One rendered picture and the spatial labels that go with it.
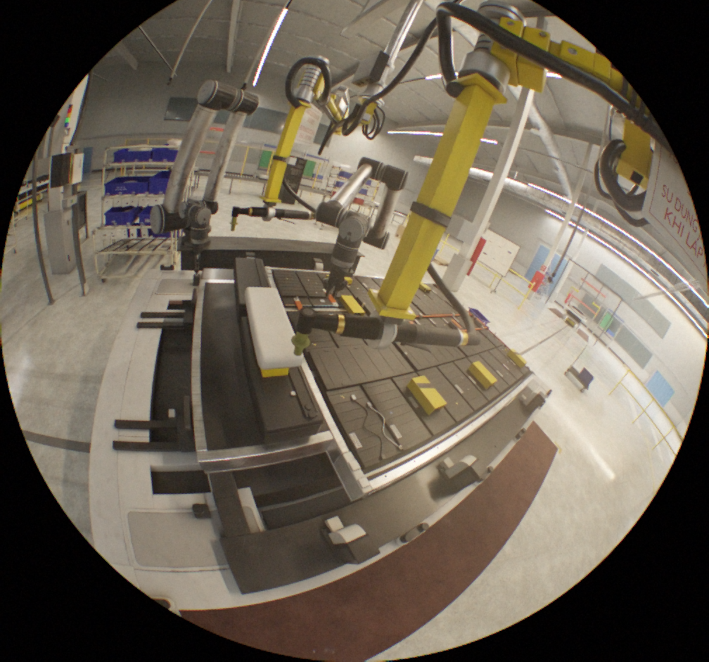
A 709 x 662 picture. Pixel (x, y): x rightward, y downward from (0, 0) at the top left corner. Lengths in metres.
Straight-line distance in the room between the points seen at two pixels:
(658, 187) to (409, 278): 0.56
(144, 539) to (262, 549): 0.34
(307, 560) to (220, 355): 0.69
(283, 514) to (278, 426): 0.73
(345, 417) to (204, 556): 0.61
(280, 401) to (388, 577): 1.44
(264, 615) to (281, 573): 0.96
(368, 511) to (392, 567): 1.03
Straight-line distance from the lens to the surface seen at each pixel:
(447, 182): 0.42
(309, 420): 0.60
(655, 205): 0.57
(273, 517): 1.24
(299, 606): 1.66
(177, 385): 1.07
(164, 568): 0.82
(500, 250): 9.04
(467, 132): 0.45
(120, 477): 0.90
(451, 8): 0.54
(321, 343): 0.95
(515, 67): 0.53
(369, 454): 0.71
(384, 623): 1.83
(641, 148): 0.71
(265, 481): 0.87
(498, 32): 0.48
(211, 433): 0.69
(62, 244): 4.14
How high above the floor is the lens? 1.61
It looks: 28 degrees down
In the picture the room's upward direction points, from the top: 21 degrees clockwise
